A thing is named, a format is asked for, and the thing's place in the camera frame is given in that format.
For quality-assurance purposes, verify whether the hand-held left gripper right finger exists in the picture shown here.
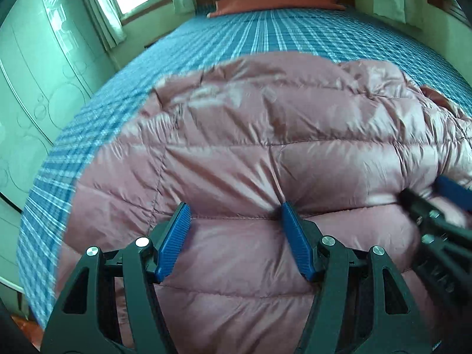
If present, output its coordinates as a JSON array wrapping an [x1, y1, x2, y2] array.
[[281, 201, 432, 354]]

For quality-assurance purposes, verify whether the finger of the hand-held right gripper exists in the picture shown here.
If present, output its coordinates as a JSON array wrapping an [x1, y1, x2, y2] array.
[[434, 176, 472, 212], [400, 188, 472, 305]]

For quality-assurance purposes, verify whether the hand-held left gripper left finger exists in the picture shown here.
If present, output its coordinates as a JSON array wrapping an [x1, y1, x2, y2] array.
[[40, 202, 192, 354]]

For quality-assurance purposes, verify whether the pink quilted down jacket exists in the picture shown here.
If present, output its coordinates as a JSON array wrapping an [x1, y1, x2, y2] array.
[[55, 52, 472, 354]]

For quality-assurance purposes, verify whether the white wardrobe with circle pattern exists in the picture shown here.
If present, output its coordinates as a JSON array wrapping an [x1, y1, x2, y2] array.
[[0, 0, 119, 297]]

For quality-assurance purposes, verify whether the bed with blue plaid sheet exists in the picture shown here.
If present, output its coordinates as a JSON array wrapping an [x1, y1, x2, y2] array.
[[17, 2, 472, 334]]

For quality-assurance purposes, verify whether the red pillow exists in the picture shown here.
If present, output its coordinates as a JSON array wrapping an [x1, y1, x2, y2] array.
[[206, 0, 348, 18]]

